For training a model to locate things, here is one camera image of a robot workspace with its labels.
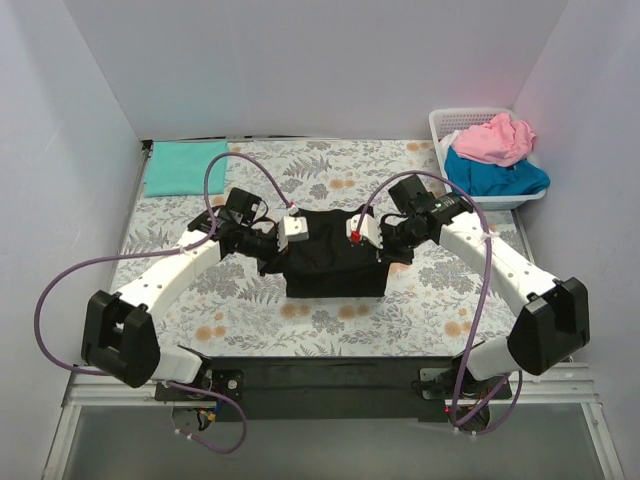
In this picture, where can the pink t shirt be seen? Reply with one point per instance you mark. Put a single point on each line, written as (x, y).
(502, 141)

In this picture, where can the blue t shirt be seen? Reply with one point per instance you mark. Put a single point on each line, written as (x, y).
(478, 179)

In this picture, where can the folded teal t shirt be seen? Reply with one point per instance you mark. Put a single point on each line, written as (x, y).
(178, 168)

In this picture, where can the white plastic basket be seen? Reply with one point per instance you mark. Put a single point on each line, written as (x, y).
(444, 121)

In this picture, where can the aluminium frame rail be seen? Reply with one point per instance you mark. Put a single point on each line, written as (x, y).
(556, 430)

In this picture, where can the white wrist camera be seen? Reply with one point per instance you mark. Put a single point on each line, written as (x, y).
(364, 228)
(292, 228)

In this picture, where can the white garment in basket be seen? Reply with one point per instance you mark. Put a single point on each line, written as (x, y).
(447, 141)

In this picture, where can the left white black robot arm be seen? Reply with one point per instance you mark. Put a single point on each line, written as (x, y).
(120, 335)

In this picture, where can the black t shirt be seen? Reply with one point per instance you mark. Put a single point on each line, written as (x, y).
(328, 265)

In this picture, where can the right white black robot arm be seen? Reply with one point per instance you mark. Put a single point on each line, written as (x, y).
(552, 318)

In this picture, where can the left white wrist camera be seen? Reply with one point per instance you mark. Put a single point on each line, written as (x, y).
(292, 228)

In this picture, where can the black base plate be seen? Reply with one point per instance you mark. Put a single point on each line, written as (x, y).
(314, 388)

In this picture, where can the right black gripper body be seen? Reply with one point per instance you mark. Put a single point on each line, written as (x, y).
(392, 244)

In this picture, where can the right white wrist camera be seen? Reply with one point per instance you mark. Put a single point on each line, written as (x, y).
(364, 228)

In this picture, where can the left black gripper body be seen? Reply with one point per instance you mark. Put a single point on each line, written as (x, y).
(270, 250)

